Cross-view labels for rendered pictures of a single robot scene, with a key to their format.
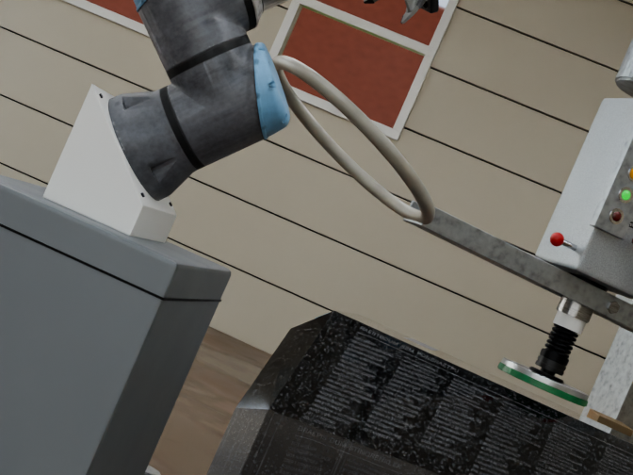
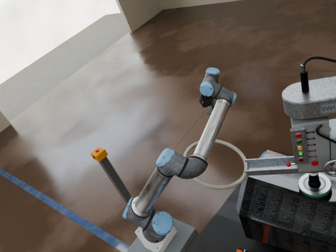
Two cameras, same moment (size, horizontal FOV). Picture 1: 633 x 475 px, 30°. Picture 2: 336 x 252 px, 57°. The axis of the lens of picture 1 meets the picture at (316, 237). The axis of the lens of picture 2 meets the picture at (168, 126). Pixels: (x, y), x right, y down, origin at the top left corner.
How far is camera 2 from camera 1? 2.39 m
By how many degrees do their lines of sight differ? 53
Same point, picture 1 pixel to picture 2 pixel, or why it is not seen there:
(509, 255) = (276, 172)
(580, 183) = not seen: hidden behind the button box
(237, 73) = (152, 230)
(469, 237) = (261, 173)
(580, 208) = not seen: hidden behind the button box
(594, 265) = (304, 169)
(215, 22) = (141, 223)
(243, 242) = not seen: outside the picture
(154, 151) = (153, 240)
